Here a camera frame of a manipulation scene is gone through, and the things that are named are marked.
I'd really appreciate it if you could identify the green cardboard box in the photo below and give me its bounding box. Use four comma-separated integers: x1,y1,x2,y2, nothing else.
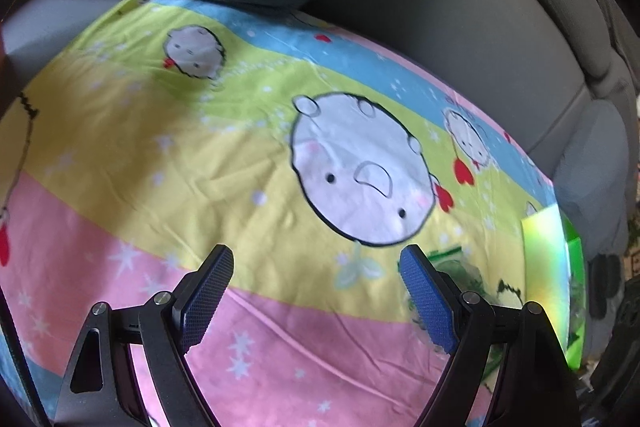
522,204,587,371

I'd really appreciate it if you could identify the cartoon print bedsheet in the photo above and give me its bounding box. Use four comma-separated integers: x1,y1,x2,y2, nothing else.
1,0,555,426

